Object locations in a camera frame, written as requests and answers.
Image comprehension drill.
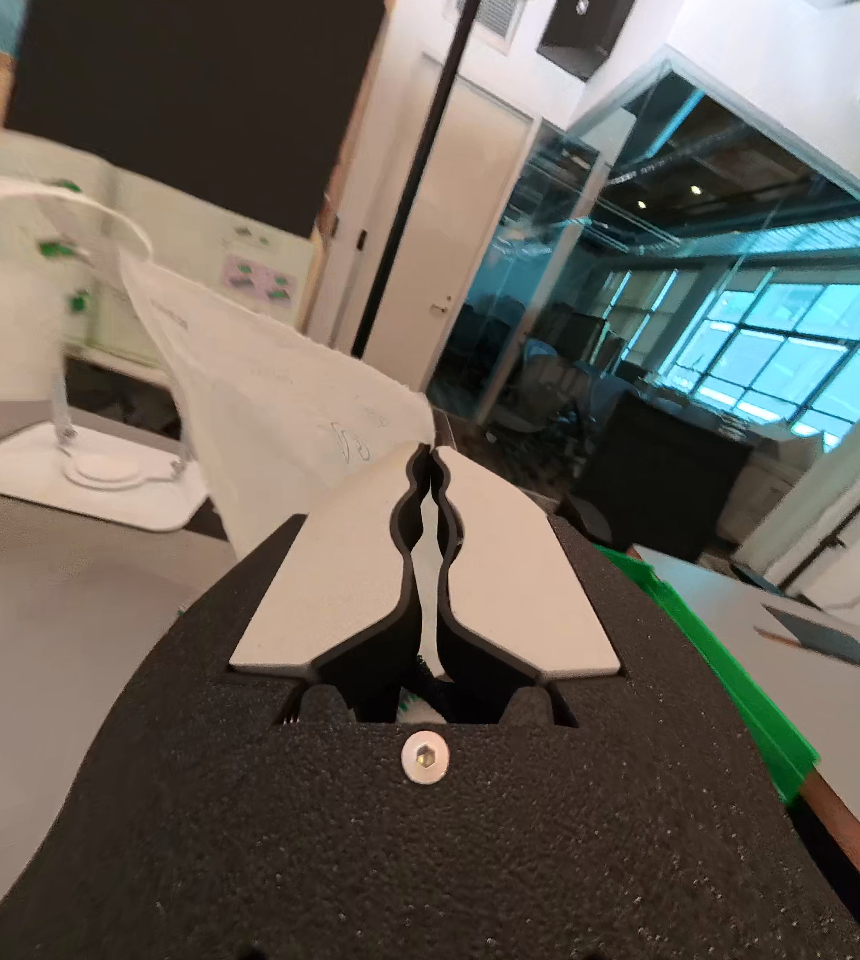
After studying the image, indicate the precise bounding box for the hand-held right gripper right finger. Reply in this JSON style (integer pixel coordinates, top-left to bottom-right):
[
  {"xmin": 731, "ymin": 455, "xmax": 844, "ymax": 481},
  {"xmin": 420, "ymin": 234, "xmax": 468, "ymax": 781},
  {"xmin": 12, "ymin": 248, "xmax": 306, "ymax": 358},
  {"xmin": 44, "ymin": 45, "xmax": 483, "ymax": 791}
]
[{"xmin": 429, "ymin": 446, "xmax": 624, "ymax": 726}]

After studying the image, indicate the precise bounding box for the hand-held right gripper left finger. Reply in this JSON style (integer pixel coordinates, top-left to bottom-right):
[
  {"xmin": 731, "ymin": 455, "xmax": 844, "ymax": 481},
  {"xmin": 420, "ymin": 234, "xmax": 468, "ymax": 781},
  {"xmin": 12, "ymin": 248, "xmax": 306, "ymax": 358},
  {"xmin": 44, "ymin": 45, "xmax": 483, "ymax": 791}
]
[{"xmin": 228, "ymin": 442, "xmax": 433, "ymax": 726}]

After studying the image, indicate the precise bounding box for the white paper bag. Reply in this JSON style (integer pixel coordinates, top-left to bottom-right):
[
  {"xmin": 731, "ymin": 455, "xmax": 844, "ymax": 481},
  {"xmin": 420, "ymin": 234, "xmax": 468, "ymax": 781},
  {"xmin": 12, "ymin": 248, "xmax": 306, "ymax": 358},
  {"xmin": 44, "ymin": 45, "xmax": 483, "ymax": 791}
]
[{"xmin": 118, "ymin": 249, "xmax": 450, "ymax": 684}]

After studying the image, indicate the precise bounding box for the green plastic tray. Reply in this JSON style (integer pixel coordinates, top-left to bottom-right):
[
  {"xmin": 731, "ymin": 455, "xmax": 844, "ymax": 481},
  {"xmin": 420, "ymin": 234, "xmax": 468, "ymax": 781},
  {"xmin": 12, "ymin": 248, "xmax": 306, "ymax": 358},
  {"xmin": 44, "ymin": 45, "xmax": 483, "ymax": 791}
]
[{"xmin": 593, "ymin": 542, "xmax": 823, "ymax": 805}]

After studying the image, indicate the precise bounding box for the grey wood-edged desk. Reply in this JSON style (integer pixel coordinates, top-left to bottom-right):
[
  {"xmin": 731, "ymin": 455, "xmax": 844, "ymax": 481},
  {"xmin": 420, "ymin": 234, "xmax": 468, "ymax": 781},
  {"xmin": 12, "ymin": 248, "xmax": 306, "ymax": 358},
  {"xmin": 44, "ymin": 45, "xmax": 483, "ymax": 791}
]
[{"xmin": 628, "ymin": 543, "xmax": 860, "ymax": 920}]

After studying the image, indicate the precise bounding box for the black mesh office chair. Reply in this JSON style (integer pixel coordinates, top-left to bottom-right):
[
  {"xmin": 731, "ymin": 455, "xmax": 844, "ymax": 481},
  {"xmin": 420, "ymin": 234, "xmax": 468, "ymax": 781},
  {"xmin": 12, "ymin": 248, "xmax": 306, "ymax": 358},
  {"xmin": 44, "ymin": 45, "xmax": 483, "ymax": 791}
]
[{"xmin": 571, "ymin": 390, "xmax": 755, "ymax": 565}]

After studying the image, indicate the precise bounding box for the white book stand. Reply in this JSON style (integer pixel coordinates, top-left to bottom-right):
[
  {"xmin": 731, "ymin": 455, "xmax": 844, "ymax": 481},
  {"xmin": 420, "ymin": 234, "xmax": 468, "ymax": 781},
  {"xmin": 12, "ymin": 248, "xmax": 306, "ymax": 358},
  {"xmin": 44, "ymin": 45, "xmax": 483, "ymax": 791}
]
[{"xmin": 0, "ymin": 352, "xmax": 211, "ymax": 535}]

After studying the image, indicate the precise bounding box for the white door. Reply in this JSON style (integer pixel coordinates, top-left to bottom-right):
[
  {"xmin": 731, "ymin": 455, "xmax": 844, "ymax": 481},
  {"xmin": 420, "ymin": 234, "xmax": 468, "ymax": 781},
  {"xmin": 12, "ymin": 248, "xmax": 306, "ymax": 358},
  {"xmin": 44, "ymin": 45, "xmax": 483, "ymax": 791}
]
[{"xmin": 361, "ymin": 51, "xmax": 542, "ymax": 395}]

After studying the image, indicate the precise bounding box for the large paned window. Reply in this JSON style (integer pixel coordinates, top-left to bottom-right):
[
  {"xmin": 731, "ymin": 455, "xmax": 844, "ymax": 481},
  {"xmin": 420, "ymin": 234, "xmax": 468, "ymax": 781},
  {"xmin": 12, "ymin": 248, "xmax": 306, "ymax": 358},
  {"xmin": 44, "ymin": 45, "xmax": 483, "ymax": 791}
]
[{"xmin": 658, "ymin": 268, "xmax": 860, "ymax": 453}]

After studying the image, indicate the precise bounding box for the building instruction booklet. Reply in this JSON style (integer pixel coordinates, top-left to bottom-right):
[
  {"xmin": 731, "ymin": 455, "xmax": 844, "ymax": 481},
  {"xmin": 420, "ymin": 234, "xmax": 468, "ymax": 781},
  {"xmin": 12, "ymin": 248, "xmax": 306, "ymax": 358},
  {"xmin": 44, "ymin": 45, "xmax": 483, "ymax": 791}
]
[{"xmin": 0, "ymin": 123, "xmax": 320, "ymax": 406}]

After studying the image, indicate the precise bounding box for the black slanted pole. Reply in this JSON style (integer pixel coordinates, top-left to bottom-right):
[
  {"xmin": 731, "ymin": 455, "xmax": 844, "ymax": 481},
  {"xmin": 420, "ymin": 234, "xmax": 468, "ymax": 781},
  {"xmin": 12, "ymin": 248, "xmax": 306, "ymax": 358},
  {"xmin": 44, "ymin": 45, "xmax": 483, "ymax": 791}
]
[{"xmin": 349, "ymin": 0, "xmax": 485, "ymax": 363}]

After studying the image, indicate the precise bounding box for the black wall panel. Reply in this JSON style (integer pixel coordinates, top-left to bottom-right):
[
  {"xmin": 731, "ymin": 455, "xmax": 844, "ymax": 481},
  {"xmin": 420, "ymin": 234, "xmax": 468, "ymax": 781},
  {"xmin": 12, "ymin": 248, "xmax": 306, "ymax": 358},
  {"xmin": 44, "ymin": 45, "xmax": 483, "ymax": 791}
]
[{"xmin": 4, "ymin": 0, "xmax": 388, "ymax": 243}]

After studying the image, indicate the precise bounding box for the black wall-mounted box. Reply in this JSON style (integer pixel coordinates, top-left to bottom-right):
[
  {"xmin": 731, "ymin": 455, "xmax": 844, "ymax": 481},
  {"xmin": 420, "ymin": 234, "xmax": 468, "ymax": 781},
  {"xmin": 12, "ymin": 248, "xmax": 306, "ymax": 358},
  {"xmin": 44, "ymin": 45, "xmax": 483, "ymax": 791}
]
[{"xmin": 536, "ymin": 0, "xmax": 639, "ymax": 82}]

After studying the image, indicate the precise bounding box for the large wall vent grille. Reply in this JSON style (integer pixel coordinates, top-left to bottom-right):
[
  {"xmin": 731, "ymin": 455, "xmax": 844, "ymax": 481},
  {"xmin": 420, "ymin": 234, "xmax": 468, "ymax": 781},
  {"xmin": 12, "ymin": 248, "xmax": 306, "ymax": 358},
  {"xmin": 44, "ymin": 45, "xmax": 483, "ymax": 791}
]
[{"xmin": 458, "ymin": 0, "xmax": 530, "ymax": 55}]

